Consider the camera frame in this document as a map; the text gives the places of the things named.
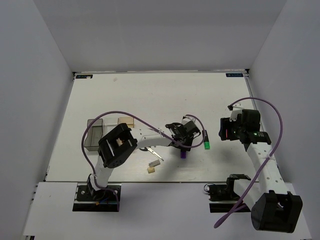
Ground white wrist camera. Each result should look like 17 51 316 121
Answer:
181 115 196 126
227 102 244 122

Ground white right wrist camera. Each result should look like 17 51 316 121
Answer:
227 102 244 122

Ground black handled scissors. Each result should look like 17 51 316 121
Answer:
139 147 164 161

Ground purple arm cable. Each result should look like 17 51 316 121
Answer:
213 97 284 230
81 110 211 176

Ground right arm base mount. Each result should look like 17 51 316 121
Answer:
203 174 251 213

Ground grey transparent plastic container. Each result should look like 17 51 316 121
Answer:
84 118 104 153

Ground yellow tan eraser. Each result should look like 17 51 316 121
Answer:
147 166 155 174

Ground clear transparent plastic container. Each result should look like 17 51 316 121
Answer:
103 117 118 135

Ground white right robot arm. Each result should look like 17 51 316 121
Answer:
219 106 303 233

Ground blue table label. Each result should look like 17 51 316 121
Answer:
225 73 244 78
75 74 93 79

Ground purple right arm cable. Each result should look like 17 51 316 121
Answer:
213 97 284 230

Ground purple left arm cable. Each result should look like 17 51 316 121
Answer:
81 110 211 176

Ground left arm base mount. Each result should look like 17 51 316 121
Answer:
72 184 120 213

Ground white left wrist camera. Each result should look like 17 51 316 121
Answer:
181 115 196 126

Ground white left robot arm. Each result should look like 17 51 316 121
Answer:
87 117 205 201

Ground right blue table label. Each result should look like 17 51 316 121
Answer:
225 73 244 78

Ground grey white eraser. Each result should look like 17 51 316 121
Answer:
148 159 161 167

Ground left blue table label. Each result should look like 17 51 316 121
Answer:
75 74 93 79

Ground green highlighter marker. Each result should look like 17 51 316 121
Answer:
202 130 211 150

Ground amber transparent plastic container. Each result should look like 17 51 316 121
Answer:
117 116 135 128

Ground purple highlighter marker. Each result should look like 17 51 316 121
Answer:
180 149 187 159

